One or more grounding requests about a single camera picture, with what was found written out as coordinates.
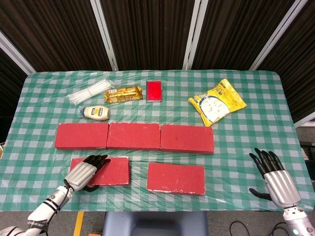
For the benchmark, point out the red ink pad case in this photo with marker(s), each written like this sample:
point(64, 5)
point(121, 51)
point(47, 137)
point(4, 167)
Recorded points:
point(154, 91)

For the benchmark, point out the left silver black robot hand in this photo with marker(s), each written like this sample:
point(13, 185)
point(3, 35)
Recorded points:
point(81, 174)

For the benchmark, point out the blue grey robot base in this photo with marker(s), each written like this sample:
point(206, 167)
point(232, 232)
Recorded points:
point(155, 226)

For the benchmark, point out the green checkered plastic tablecloth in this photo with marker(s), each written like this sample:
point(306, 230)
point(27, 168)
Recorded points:
point(157, 204)

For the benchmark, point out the bundle of white straws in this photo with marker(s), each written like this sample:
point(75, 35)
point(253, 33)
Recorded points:
point(88, 92)

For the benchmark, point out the white partition frame post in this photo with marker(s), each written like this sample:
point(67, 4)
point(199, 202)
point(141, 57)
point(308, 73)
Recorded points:
point(194, 34)
point(104, 34)
point(14, 52)
point(305, 120)
point(277, 34)

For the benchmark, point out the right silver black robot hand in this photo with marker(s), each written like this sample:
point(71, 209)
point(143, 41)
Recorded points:
point(280, 186)

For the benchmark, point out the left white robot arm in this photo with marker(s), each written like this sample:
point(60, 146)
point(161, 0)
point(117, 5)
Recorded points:
point(41, 214)

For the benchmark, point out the gold biscuit packet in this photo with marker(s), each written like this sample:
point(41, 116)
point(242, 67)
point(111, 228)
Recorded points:
point(124, 94)

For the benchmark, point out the red brick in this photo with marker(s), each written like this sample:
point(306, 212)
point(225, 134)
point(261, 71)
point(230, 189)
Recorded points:
point(187, 137)
point(134, 135)
point(81, 136)
point(115, 172)
point(176, 178)

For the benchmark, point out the yellow marshmallow bag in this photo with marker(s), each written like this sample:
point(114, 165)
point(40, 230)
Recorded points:
point(216, 103)

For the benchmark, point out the mayonnaise squeeze bottle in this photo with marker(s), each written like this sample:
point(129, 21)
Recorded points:
point(97, 113)

